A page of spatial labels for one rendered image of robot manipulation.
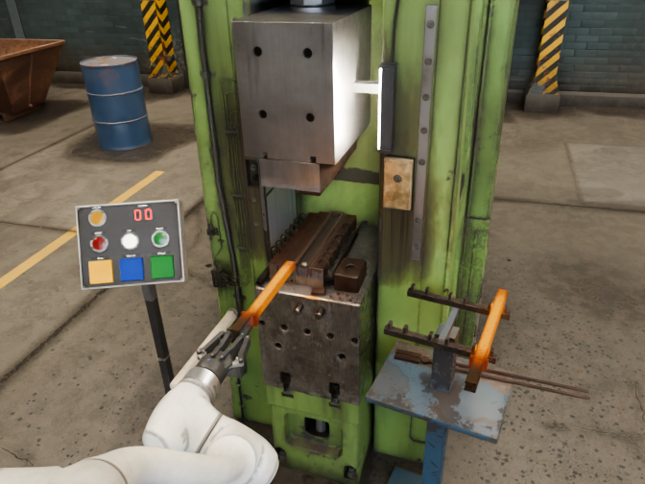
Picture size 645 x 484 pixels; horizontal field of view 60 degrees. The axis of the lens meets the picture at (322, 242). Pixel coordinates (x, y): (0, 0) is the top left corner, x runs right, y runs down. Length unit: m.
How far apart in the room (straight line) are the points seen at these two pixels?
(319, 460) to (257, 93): 1.47
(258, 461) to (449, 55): 1.16
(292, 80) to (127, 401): 1.89
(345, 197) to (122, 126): 4.34
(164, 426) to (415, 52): 1.17
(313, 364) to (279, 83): 0.98
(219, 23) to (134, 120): 4.52
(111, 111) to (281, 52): 4.74
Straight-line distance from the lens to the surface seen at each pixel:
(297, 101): 1.65
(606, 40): 7.68
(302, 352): 2.02
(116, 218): 1.98
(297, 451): 2.42
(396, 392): 1.79
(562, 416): 2.89
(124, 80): 6.22
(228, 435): 1.23
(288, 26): 1.62
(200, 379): 1.32
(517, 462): 2.65
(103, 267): 1.98
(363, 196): 2.23
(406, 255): 1.91
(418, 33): 1.66
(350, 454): 2.32
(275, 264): 1.92
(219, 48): 1.88
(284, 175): 1.74
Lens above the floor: 1.97
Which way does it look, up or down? 29 degrees down
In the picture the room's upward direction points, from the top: 2 degrees counter-clockwise
